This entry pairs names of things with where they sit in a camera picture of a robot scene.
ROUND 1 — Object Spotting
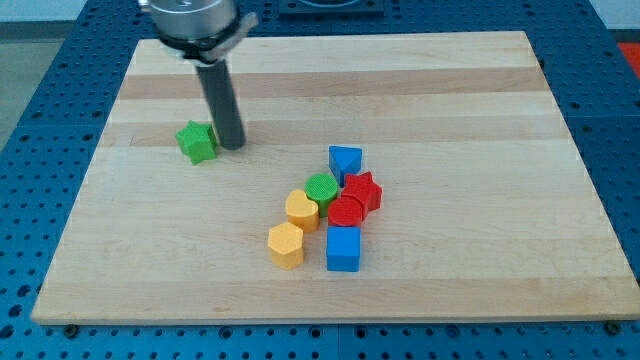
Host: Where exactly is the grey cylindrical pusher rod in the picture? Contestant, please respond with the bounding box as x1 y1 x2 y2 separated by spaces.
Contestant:
196 60 246 150

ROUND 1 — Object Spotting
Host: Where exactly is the green star block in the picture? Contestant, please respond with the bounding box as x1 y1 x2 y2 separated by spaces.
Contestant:
175 121 217 165

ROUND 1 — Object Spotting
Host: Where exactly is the red star block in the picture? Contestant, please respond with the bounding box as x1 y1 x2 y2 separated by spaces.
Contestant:
341 172 383 218

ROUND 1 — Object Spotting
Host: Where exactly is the wooden board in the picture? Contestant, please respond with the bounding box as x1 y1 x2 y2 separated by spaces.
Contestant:
32 31 639 325

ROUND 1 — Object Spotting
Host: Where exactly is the blue triangle block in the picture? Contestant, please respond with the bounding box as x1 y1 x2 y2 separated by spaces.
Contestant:
329 145 362 187

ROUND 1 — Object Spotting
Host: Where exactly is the green cylinder block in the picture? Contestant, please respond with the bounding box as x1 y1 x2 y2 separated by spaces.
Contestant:
304 174 339 218

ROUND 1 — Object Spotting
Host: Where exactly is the yellow heart block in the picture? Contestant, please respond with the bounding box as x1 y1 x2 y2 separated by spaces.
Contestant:
285 189 319 233

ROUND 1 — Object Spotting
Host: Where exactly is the yellow hexagon block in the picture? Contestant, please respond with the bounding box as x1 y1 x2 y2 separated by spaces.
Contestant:
267 222 304 270

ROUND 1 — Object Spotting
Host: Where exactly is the red cylinder block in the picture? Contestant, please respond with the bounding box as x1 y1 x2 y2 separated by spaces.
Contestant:
327 197 363 227

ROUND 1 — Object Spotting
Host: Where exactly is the blue cube block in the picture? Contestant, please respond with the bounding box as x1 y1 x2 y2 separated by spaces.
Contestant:
326 226 361 272

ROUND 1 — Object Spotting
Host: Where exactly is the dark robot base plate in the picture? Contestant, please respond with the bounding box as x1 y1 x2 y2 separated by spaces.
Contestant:
276 0 385 17

